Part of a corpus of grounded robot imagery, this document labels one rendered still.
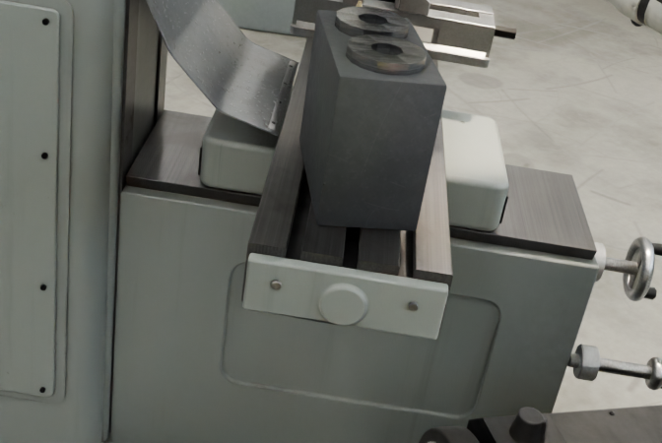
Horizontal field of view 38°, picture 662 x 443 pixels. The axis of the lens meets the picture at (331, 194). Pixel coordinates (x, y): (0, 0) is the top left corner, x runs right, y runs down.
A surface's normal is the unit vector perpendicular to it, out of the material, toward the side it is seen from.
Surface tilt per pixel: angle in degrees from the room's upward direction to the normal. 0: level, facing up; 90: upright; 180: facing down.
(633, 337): 0
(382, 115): 90
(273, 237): 0
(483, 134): 0
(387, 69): 90
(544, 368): 90
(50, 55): 89
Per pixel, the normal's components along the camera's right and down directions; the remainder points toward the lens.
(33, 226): -0.07, 0.45
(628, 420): 0.14, -0.87
